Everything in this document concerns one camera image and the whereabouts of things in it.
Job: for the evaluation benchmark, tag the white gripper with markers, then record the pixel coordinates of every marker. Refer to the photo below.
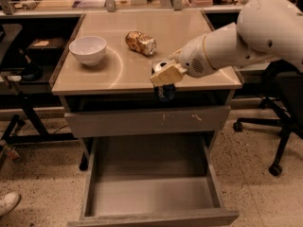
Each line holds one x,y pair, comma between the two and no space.
193,60

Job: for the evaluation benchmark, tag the blue pepsi can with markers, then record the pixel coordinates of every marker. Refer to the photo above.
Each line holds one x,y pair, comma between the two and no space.
164,93

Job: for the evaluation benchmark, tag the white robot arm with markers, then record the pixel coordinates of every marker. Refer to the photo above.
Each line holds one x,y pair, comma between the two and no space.
266,30

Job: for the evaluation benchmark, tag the crushed gold can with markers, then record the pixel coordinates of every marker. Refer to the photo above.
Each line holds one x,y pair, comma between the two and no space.
141,43

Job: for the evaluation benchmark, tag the grey top drawer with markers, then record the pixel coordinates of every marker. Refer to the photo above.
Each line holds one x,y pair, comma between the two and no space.
154,121

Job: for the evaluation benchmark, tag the grey drawer cabinet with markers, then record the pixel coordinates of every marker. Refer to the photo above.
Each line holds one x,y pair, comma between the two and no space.
122,79

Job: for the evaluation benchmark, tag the open grey middle drawer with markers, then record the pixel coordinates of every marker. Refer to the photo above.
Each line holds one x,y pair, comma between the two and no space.
152,181

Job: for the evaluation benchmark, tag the white ceramic bowl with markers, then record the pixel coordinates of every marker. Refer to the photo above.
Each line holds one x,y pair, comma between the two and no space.
88,50

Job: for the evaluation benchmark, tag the black office chair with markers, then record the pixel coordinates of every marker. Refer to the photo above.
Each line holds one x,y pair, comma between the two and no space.
281,86

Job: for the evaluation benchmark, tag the white sneaker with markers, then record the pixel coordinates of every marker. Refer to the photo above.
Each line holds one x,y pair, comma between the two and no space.
9,202

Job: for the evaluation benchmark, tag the black desk frame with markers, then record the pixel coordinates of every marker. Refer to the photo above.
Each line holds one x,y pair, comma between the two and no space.
9,33

